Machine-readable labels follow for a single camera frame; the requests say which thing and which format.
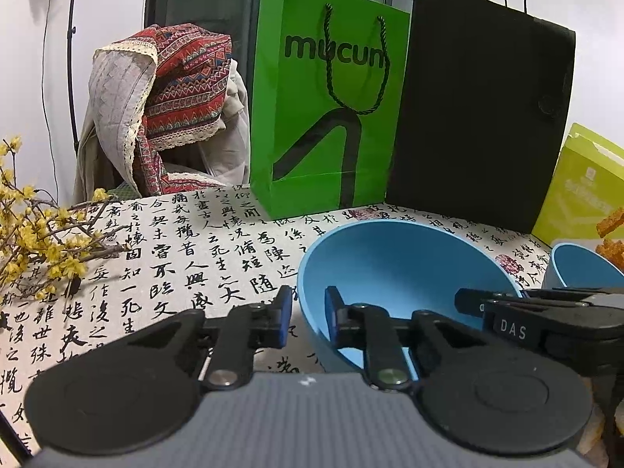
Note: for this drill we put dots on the dark sliding glass door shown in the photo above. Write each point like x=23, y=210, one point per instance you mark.
x=204, y=5

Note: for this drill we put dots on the green paper bag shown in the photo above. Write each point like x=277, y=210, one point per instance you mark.
x=292, y=122

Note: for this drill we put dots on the calligraphy printed tablecloth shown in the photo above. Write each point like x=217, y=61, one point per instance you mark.
x=195, y=253

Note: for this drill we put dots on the black paper bag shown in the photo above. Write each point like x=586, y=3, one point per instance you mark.
x=477, y=117

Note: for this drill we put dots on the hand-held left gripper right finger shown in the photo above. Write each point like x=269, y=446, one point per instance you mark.
x=331, y=317

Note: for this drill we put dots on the blue bowl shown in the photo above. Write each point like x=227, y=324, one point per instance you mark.
x=404, y=263
x=580, y=265

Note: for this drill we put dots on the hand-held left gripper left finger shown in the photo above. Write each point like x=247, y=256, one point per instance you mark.
x=285, y=317

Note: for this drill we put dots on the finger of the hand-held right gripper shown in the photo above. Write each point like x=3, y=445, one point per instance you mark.
x=470, y=301
x=575, y=295

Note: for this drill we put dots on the grey quilted cloth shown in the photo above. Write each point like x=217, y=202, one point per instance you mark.
x=122, y=92

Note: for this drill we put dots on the yellow flower branch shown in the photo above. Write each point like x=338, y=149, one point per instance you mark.
x=27, y=239

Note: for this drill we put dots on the yellow-green snack box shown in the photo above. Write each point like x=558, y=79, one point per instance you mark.
x=570, y=190

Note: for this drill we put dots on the studio light on stand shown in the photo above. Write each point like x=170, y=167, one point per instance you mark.
x=71, y=83

